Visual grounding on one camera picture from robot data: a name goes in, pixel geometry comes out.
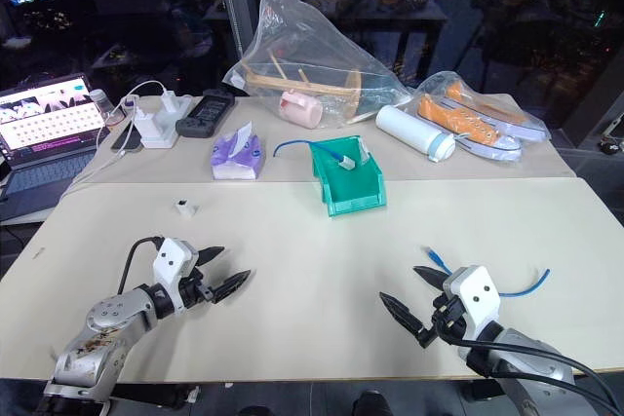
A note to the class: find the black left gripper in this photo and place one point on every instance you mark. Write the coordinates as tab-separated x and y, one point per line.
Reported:
196	289

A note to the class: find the white power strip with adapters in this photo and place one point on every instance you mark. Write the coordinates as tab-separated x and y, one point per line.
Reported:
158	128

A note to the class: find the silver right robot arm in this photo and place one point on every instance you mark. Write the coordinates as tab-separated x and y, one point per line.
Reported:
526	362

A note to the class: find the black remote device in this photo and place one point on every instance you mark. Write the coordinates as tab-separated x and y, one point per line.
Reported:
205	114

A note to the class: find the wooden rack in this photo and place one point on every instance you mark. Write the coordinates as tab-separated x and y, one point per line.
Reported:
297	86

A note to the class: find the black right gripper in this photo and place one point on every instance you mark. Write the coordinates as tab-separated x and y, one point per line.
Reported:
446	316

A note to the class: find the white cylindrical bottle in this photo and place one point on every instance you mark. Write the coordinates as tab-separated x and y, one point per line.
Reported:
412	131

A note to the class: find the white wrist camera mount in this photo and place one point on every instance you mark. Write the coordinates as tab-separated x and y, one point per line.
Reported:
170	260
475	294

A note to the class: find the open laptop computer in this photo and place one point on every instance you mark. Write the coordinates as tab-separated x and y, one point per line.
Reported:
46	143

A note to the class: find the large clear plastic bag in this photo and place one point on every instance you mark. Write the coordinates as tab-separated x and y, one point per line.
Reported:
312	31

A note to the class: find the black smartphone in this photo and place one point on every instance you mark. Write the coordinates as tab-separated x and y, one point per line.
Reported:
126	139

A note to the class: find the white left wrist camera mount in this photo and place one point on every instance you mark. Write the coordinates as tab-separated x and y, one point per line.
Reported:
170	260

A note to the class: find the purple tissue pack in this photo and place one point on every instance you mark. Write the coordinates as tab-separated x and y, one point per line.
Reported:
236	158

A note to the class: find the dark rounded shape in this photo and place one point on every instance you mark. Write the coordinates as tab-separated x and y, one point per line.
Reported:
369	404

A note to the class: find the pink mug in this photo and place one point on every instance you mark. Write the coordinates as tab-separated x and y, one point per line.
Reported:
301	110

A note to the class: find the green plastic parts bin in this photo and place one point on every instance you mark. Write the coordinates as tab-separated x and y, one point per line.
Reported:
353	192

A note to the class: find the grey window frame post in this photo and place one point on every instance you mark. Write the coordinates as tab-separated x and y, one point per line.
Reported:
239	2

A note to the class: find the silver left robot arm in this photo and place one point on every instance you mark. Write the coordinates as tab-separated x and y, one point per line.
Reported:
107	318

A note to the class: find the orange canvas sneaker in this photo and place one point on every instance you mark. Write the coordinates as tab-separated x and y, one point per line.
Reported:
463	126
507	116

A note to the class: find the clear small plastic bottle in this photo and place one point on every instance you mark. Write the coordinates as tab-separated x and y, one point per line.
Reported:
108	111

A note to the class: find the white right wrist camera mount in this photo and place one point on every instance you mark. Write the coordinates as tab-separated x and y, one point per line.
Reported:
475	294

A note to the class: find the dark background table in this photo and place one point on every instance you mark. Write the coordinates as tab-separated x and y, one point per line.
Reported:
395	16

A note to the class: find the bagged orange sneakers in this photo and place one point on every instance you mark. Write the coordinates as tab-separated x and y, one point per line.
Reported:
439	85

